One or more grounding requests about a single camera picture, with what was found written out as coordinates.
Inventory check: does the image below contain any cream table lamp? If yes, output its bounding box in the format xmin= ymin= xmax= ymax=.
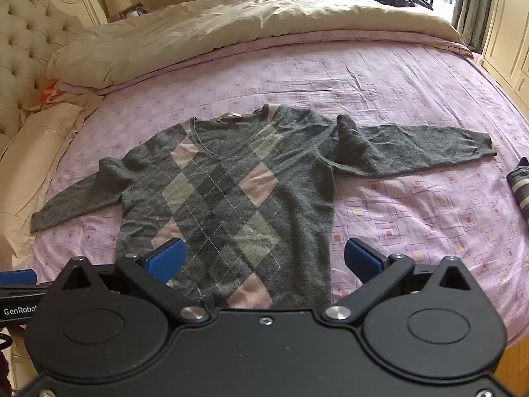
xmin=101 ymin=0 xmax=131 ymax=20

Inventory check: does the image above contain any cream tufted headboard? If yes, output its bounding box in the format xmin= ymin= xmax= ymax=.
xmin=0 ymin=0 xmax=109 ymax=142

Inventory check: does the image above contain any striped grey cloth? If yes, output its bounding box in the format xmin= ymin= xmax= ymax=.
xmin=506 ymin=157 xmax=529 ymax=225

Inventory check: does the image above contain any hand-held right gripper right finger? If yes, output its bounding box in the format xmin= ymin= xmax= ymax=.
xmin=321 ymin=237 xmax=483 ymax=324

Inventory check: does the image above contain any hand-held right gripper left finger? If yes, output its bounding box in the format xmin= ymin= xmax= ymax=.
xmin=61 ymin=238 xmax=212 ymax=324

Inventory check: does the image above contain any cream wardrobe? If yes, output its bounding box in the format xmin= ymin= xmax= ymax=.
xmin=479 ymin=0 xmax=529 ymax=104

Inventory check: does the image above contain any grey argyle sweater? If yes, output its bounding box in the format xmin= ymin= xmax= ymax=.
xmin=31 ymin=103 xmax=498 ymax=311

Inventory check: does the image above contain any orange cloth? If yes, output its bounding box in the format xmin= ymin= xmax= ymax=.
xmin=39 ymin=79 xmax=63 ymax=105

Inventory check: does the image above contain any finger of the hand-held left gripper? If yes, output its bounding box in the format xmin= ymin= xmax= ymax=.
xmin=0 ymin=269 xmax=38 ymax=286

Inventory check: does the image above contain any cream pillow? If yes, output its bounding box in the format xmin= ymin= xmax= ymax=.
xmin=0 ymin=94 xmax=104 ymax=257

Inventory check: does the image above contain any green curtain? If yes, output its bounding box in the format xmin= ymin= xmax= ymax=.
xmin=450 ymin=0 xmax=497 ymax=45

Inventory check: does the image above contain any pink patterned bed sheet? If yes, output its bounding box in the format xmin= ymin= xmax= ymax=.
xmin=33 ymin=35 xmax=529 ymax=348

